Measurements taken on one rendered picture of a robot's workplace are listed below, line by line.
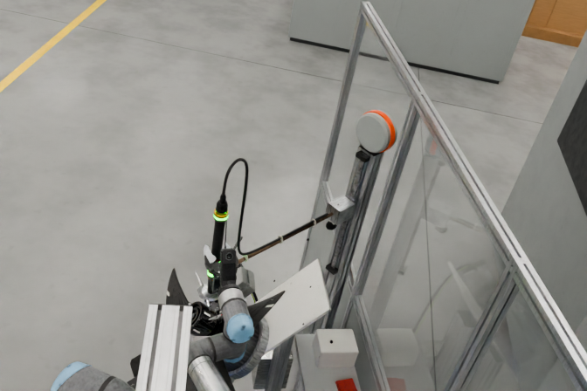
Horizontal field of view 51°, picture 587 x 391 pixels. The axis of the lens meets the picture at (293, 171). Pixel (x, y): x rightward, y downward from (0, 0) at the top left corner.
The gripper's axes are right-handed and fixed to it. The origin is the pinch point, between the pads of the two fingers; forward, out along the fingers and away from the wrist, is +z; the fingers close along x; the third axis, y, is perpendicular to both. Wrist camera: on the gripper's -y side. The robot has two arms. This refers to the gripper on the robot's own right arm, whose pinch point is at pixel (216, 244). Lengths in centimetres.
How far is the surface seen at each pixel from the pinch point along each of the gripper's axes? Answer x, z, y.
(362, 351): 72, 3, 76
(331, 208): 52, 23, 9
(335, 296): 66, 25, 64
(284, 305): 33, 8, 44
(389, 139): 66, 21, -24
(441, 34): 366, 425, 117
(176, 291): -5, 31, 54
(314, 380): 48, -4, 80
